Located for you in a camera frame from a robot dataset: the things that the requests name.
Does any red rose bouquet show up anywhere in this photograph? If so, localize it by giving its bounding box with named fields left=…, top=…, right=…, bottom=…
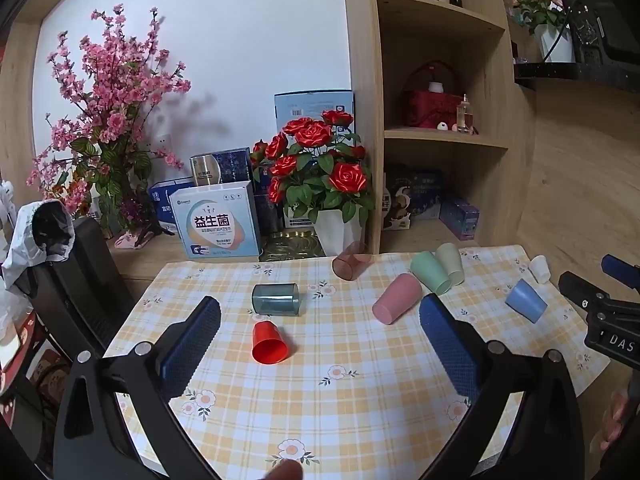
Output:
left=250, top=110, right=374, bottom=226

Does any white faceted flower pot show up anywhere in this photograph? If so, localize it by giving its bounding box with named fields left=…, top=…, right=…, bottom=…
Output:
left=314, top=209, right=362, bottom=256

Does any small white cup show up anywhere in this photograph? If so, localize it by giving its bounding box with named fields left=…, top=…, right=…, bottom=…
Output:
left=528, top=255, right=551, bottom=284

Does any yellow plaid floral tablecloth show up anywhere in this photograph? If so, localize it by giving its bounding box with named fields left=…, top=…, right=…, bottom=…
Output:
left=102, top=244, right=612, bottom=480

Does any mint green cup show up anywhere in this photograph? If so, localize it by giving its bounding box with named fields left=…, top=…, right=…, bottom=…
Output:
left=410, top=252, right=451, bottom=295

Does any red plastic cup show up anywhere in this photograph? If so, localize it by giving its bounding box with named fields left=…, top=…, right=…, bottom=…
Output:
left=252, top=321, right=290, bottom=365

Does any blue cup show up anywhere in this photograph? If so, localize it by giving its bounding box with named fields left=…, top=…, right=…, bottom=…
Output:
left=506, top=278, right=548, bottom=324

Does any wooden shelf unit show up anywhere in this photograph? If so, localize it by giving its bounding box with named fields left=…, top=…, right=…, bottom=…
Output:
left=345, top=0, right=533, bottom=252

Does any tall light blue box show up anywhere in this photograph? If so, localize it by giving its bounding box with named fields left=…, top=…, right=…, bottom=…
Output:
left=274, top=90, right=355, bottom=131

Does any pink blossom arrangement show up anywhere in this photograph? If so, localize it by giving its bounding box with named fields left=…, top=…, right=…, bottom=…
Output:
left=26, top=4, right=191, bottom=246

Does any dark illustrated snack box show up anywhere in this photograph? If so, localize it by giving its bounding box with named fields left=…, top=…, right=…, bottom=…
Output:
left=383, top=164, right=444, bottom=231

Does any dark blue gift box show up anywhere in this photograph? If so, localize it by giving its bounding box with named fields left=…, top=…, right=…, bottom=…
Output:
left=190, top=148, right=252, bottom=185

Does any red gift basket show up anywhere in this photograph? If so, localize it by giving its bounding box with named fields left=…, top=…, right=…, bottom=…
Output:
left=399, top=60, right=463, bottom=131

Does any transparent teal cup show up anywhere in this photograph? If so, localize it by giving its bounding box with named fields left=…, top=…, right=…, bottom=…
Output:
left=252, top=283, right=300, bottom=316

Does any pink flowers white pot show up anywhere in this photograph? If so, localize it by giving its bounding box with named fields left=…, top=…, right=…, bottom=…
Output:
left=512, top=0, right=575, bottom=63

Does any beige speckled cup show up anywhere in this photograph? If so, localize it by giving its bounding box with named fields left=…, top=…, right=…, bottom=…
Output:
left=435, top=243, right=464, bottom=286

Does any gold patterned tin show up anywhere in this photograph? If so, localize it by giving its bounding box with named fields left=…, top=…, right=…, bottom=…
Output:
left=259, top=231, right=324, bottom=262

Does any transparent maroon cup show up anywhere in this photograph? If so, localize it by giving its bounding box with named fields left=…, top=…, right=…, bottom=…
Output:
left=332, top=240, right=372, bottom=281

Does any left hand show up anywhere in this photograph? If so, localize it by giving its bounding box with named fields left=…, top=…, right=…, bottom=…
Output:
left=264, top=460, right=304, bottom=480

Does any white plastic bag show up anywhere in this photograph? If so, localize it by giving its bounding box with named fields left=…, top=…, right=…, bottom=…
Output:
left=1, top=200, right=75, bottom=290

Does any purple blue box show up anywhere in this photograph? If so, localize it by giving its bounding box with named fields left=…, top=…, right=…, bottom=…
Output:
left=439, top=198, right=480, bottom=240

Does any light blue probiotic box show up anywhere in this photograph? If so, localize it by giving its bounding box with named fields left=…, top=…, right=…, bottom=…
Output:
left=169, top=181, right=262, bottom=260

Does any black chair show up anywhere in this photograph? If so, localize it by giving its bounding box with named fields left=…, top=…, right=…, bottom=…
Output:
left=16, top=218, right=134, bottom=359

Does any small perfume bottle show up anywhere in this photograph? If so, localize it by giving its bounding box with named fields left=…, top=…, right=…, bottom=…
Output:
left=457, top=94, right=474, bottom=134

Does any pink cup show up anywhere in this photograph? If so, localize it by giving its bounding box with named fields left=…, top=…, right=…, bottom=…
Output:
left=372, top=273, right=423, bottom=325

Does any blue white tissue pack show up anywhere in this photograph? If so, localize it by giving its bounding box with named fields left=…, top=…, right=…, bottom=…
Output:
left=149, top=177, right=194, bottom=234

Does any right hand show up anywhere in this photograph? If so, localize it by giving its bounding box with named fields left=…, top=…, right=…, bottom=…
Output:
left=589, top=391, right=630, bottom=454

